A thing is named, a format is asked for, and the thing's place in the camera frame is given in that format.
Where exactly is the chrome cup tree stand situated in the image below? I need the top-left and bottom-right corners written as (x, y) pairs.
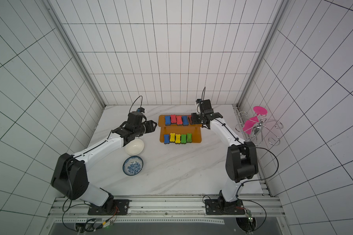
top-left (235, 111), bottom-right (283, 146)

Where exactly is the green bottom eraser left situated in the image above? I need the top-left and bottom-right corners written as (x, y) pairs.
top-left (180, 134), bottom-right (187, 144)

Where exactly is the blue eraser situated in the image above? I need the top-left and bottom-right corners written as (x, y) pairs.
top-left (164, 116), bottom-right (171, 126)
top-left (164, 134), bottom-right (170, 145)
top-left (182, 116), bottom-right (189, 126)

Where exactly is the orange two-tier shelf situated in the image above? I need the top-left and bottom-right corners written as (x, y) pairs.
top-left (158, 115), bottom-right (202, 143)

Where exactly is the blue bottom eraser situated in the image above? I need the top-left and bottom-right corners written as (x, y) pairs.
top-left (164, 134), bottom-right (170, 145)

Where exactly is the pink disc top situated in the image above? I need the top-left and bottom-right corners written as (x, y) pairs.
top-left (253, 106), bottom-right (268, 116)

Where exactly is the yellow bottom eraser left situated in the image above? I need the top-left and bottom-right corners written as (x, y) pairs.
top-left (170, 133), bottom-right (176, 143)

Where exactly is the white upturned bowl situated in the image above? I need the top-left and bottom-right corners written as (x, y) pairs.
top-left (125, 139), bottom-right (145, 156)

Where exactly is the pink disc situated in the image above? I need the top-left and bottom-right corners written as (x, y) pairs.
top-left (243, 116), bottom-right (259, 135)
top-left (253, 106), bottom-right (268, 116)

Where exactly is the yellow bottom eraser right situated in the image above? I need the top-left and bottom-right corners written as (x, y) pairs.
top-left (175, 134), bottom-right (181, 144)

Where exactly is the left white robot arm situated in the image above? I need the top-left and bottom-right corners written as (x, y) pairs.
top-left (51, 108), bottom-right (157, 207)

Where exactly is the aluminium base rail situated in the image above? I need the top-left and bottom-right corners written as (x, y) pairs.
top-left (41, 194), bottom-right (290, 235)

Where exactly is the green eraser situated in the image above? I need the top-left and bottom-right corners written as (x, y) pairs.
top-left (186, 133), bottom-right (192, 143)
top-left (180, 134), bottom-right (187, 144)

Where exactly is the yellow eraser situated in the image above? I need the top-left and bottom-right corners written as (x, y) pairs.
top-left (170, 133), bottom-right (176, 143)
top-left (175, 134), bottom-right (181, 144)

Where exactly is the blue patterned bowl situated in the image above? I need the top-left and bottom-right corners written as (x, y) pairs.
top-left (122, 156), bottom-right (144, 176)

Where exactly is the green bottom eraser right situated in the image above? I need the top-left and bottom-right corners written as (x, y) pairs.
top-left (186, 133), bottom-right (192, 143)

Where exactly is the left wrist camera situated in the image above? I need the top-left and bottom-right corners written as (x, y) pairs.
top-left (136, 107), bottom-right (145, 113)

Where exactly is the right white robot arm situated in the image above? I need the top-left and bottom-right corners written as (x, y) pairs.
top-left (191, 99), bottom-right (259, 209)

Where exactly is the pink disc middle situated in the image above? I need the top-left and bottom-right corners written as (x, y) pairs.
top-left (243, 116), bottom-right (259, 135)

